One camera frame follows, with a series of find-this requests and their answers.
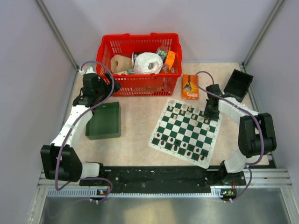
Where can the green white chess mat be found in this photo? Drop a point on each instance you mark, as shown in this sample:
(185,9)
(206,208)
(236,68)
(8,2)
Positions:
(189,130)

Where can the white wrapped paper roll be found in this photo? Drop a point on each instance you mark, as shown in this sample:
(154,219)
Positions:
(148,63)

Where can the metal frame rail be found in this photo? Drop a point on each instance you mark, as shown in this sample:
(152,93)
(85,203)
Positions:
(44,11)

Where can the brown toilet paper roll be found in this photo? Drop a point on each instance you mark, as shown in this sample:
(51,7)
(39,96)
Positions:
(120,63)

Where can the orange razor box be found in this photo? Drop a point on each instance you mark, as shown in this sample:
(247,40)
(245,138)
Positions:
(189,88)

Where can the black plastic bin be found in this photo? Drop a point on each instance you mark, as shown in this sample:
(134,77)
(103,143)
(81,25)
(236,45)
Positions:
(238,85)

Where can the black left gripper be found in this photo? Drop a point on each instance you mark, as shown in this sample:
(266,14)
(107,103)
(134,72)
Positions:
(101,81)

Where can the orange small carton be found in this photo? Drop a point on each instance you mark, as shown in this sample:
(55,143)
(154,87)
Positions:
(170,59)

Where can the red plastic shopping basket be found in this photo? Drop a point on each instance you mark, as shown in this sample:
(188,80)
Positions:
(161,84)

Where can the green plastic tray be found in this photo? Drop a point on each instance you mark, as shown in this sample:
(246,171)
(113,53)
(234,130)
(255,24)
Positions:
(105,122)

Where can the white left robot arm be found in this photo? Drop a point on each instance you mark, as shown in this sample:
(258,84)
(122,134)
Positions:
(59,158)

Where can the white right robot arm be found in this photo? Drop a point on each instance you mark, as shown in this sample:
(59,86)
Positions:
(256,136)

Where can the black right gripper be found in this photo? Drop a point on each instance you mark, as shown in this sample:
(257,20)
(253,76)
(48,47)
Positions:
(207,115)

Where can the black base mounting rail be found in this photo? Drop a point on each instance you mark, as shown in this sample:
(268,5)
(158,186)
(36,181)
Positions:
(168,179)

